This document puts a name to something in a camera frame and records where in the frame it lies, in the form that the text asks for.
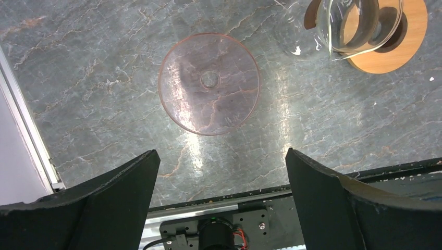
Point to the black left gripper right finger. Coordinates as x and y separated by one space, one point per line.
339 212

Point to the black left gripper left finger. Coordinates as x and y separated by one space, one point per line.
106 212

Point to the clear pink glass dripper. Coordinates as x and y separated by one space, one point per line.
209 84

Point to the aluminium frame rail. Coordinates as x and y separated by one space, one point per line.
29 133

